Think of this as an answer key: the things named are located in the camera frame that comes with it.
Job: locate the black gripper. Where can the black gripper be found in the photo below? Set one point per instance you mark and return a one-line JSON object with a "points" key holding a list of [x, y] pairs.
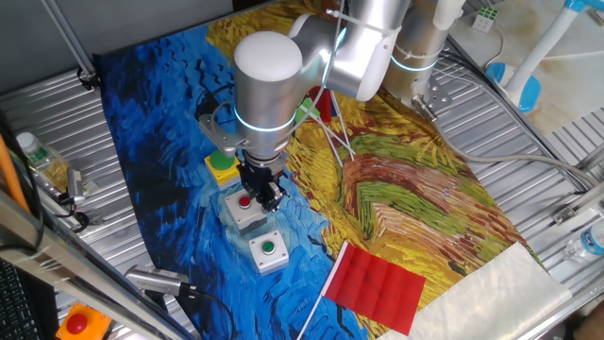
{"points": [[252, 179]]}

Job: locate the grey box red button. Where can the grey box red button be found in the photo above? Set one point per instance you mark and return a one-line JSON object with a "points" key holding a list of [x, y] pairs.
{"points": [[245, 217]]}

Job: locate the yellow box green mushroom button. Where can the yellow box green mushroom button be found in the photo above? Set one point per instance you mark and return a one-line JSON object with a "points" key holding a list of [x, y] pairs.
{"points": [[221, 167]]}

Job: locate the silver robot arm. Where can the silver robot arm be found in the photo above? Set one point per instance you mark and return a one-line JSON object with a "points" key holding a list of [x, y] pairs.
{"points": [[269, 85]]}

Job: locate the grey box green button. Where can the grey box green button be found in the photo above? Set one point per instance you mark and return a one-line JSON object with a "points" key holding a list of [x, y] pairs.
{"points": [[269, 259]]}

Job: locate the small green flag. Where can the small green flag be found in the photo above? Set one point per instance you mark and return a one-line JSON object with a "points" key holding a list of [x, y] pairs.
{"points": [[307, 113]]}

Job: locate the small dark blue flag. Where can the small dark blue flag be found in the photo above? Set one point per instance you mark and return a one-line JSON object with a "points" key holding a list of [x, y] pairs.
{"points": [[347, 137]]}

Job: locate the small red flag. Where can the small red flag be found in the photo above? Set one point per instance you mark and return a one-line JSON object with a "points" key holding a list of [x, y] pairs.
{"points": [[323, 106]]}

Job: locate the painted landscape print cloth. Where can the painted landscape print cloth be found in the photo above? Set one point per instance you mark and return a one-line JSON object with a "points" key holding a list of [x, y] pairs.
{"points": [[401, 198]]}

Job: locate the large red flag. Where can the large red flag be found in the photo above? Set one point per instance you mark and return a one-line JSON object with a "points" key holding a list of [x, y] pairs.
{"points": [[377, 288]]}

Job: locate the silver ribbed handheld device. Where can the silver ribbed handheld device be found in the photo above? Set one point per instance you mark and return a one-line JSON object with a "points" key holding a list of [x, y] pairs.
{"points": [[153, 279]]}

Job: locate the small silver clamp device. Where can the small silver clamp device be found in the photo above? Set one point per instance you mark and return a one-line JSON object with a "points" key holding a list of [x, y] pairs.
{"points": [[75, 186]]}

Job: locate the orange emergency stop box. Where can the orange emergency stop box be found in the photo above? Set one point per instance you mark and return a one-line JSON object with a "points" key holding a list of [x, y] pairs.
{"points": [[82, 323]]}

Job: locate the plastic bottle yellow liquid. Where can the plastic bottle yellow liquid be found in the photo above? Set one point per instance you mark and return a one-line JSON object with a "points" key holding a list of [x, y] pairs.
{"points": [[42, 160]]}

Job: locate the white marbled sheet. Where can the white marbled sheet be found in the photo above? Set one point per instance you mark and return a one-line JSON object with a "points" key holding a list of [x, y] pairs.
{"points": [[486, 302]]}

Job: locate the grey metal rod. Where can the grey metal rod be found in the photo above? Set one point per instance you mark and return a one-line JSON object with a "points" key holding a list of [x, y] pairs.
{"points": [[71, 45]]}

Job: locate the orange pole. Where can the orange pole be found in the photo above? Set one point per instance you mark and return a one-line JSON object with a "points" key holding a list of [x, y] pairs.
{"points": [[10, 175]]}

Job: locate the rubik's cube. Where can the rubik's cube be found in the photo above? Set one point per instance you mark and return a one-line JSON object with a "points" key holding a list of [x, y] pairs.
{"points": [[485, 19]]}

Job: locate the black keyboard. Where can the black keyboard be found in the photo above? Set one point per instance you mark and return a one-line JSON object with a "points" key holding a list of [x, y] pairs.
{"points": [[19, 307]]}

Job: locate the white and blue desk lamp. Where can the white and blue desk lamp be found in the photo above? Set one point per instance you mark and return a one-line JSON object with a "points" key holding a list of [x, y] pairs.
{"points": [[542, 47]]}

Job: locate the water bottle blue label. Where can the water bottle blue label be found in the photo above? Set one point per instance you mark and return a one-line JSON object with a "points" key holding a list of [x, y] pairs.
{"points": [[587, 243]]}

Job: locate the wrist camera with silver bracket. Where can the wrist camera with silver bracket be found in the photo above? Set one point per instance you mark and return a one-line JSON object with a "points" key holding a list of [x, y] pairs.
{"points": [[222, 134]]}

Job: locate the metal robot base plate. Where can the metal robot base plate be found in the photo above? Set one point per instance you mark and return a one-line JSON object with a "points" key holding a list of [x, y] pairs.
{"points": [[439, 94]]}

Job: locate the aluminium frame beam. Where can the aluminium frame beam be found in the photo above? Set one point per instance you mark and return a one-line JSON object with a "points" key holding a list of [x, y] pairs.
{"points": [[71, 264]]}

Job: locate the aluminium profile bracket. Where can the aluminium profile bracket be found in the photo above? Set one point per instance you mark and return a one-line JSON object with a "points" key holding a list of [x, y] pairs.
{"points": [[578, 205]]}

